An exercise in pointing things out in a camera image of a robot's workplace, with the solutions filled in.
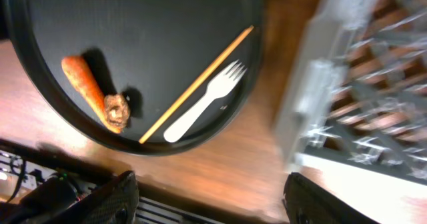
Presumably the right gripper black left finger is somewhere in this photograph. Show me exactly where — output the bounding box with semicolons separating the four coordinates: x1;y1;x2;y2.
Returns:
49;171;139;224

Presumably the orange carrot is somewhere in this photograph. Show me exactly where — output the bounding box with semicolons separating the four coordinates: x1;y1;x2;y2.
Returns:
61;55;121;134

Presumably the white plastic fork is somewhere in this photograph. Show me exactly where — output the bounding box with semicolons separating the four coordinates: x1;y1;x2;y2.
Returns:
163;60;248;143

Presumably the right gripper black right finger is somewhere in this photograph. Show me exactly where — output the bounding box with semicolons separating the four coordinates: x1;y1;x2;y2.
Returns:
282;172;377;224

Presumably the brown walnut lump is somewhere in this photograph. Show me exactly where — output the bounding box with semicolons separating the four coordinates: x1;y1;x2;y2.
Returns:
104;94;130;129

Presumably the round black tray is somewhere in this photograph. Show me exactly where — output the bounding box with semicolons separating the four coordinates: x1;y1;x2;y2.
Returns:
1;0;263;156

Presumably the grey dishwasher rack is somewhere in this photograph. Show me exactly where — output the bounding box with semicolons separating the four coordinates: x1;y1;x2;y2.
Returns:
276;0;426;185

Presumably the wooden chopstick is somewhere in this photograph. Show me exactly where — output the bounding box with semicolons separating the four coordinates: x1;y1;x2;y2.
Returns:
139;25;254;144

